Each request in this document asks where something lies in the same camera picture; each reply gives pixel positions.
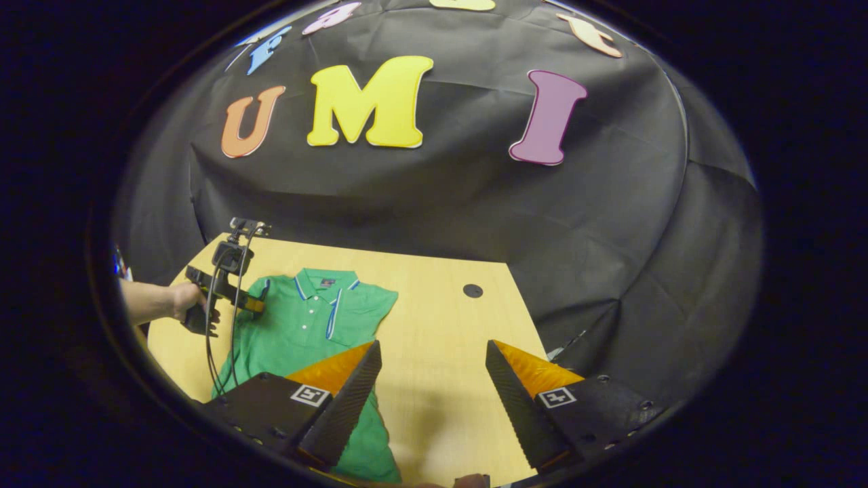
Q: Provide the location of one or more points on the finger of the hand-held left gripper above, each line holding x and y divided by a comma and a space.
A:
253, 304

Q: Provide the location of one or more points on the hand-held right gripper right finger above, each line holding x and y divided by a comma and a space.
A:
519, 407

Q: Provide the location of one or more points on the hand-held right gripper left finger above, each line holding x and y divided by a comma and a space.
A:
346, 407

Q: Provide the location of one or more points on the green T-shirt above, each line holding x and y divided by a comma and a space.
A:
305, 325

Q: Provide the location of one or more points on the black table grommet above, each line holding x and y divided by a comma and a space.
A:
472, 291

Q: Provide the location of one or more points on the black backdrop cloth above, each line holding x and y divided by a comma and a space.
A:
475, 203

